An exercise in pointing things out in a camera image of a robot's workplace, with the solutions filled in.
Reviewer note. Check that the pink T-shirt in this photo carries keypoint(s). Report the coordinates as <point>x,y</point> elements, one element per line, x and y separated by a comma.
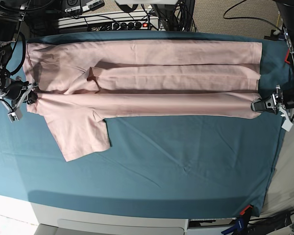
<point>80,85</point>

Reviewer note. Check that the teal table cloth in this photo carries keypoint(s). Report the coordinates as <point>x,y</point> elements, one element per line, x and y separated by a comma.
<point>158,167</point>

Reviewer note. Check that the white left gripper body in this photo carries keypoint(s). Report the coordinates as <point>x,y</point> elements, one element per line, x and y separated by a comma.
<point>276,103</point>

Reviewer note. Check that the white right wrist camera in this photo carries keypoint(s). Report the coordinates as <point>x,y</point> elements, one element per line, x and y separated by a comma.
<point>14,117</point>

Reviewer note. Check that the orange blue clamp bottom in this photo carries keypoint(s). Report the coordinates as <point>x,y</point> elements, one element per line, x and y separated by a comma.
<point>241,222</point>

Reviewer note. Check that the white power strip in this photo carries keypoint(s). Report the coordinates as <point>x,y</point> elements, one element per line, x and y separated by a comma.
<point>122,26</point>

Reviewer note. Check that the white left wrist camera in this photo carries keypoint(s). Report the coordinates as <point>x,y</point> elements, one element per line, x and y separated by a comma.
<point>287,125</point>

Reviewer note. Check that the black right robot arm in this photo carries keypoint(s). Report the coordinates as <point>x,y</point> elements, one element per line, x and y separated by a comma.
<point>12,14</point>

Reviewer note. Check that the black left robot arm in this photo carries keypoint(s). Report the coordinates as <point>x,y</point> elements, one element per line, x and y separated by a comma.
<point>286,9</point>

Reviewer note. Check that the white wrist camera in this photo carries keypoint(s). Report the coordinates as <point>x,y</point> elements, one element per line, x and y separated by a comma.
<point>14,117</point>
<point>287,125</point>

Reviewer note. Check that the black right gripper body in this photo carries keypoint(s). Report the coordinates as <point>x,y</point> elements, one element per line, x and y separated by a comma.
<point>16,93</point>

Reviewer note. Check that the orange black clamp right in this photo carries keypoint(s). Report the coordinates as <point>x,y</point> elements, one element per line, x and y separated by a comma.
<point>288,58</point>

